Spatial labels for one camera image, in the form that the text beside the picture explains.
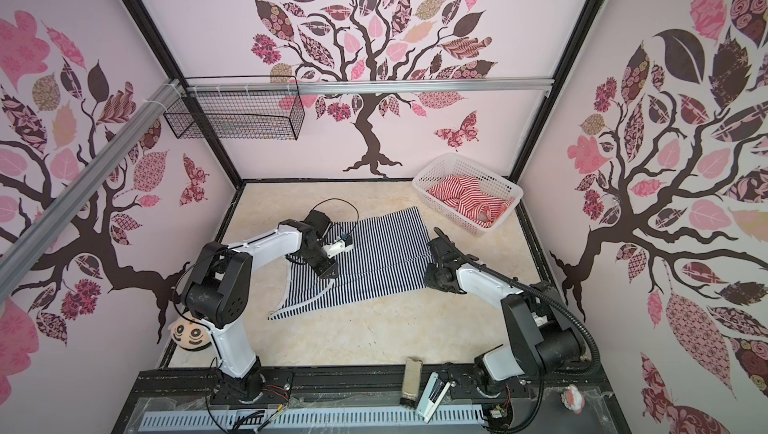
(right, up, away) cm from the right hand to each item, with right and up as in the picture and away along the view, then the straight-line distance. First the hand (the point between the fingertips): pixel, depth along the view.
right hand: (433, 276), depth 92 cm
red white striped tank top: (+14, +27, +15) cm, 34 cm away
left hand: (-33, +1, +1) cm, 33 cm away
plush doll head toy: (-65, -11, -18) cm, 68 cm away
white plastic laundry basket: (+3, +37, +22) cm, 43 cm away
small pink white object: (+29, -23, -24) cm, 44 cm away
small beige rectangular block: (-8, -21, -20) cm, 30 cm away
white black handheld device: (-3, -24, -22) cm, 32 cm away
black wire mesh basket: (-61, +54, +3) cm, 82 cm away
